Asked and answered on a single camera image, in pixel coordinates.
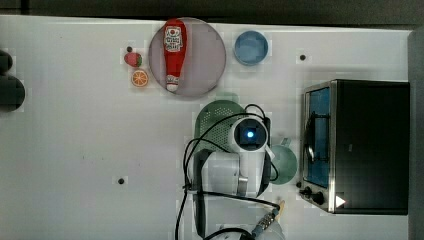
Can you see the toy banana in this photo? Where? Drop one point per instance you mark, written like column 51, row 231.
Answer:
column 281, row 209

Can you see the toaster oven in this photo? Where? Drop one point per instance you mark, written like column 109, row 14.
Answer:
column 355, row 147

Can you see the toy strawberry near plate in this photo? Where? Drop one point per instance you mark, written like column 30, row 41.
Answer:
column 133, row 59

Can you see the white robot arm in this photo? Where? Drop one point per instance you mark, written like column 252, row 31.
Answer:
column 240, row 169

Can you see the grey round plate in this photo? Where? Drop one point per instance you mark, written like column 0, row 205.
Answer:
column 204, row 61

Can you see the toy orange slice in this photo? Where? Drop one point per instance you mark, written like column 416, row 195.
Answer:
column 139, row 78

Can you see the red ketchup bottle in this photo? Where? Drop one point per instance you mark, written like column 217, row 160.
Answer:
column 175, row 45

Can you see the green plastic strainer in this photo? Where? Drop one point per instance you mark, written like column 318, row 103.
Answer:
column 219, row 115

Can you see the green mug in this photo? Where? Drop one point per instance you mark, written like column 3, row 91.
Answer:
column 284, row 164

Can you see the blue bowl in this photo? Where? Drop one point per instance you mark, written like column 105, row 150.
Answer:
column 251, row 48

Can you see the black round object at left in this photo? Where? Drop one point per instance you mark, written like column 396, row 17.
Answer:
column 12, row 90

